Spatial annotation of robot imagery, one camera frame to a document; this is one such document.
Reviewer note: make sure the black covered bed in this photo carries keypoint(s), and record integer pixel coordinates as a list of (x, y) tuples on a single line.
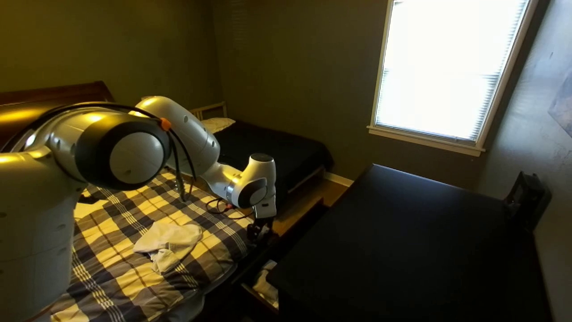
[(297, 159)]

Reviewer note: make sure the bright window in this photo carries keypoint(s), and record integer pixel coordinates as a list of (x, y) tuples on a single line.
[(444, 67)]

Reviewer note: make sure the white towel on bed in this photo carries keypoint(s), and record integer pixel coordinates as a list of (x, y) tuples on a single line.
[(168, 245)]

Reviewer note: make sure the black device on dresser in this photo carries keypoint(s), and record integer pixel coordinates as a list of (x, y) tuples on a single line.
[(528, 202)]

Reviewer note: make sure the plaid bed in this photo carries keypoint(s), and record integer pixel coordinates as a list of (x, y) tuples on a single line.
[(141, 253)]

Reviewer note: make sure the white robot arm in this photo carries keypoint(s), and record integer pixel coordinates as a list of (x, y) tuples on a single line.
[(108, 146)]

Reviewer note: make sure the white pillow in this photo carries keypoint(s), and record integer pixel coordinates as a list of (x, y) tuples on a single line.
[(217, 125)]

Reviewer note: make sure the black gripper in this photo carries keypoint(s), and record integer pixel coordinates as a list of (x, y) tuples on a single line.
[(259, 232)]

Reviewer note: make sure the white cloth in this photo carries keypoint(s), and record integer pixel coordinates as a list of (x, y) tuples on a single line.
[(268, 293)]

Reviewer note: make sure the black dresser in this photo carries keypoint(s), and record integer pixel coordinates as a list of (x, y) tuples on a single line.
[(401, 248)]

